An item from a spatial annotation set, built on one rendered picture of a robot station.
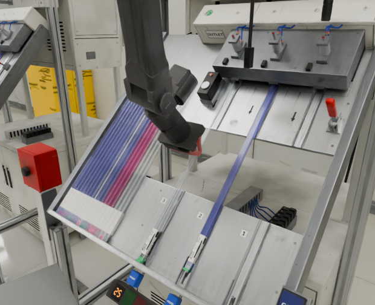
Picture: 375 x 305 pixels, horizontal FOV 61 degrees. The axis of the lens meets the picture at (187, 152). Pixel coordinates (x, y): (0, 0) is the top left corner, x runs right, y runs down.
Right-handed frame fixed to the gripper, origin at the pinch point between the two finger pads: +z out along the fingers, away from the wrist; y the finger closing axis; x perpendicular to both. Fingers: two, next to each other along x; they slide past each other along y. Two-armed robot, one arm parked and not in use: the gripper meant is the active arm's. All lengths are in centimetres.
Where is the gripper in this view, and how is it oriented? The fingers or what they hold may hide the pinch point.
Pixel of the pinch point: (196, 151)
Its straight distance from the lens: 79.3
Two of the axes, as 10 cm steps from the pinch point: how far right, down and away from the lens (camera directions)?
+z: 4.4, 4.7, 7.7
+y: -7.8, -2.2, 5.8
